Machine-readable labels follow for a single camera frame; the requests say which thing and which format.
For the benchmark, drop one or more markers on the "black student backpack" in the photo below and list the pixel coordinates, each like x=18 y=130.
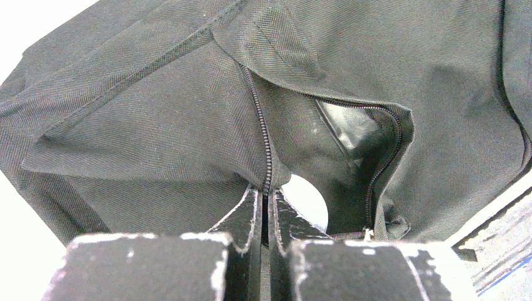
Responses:
x=155 y=116

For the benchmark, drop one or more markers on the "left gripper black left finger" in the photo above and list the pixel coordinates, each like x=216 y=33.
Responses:
x=222 y=263

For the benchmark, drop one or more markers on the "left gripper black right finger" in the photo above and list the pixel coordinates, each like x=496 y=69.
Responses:
x=307 y=264

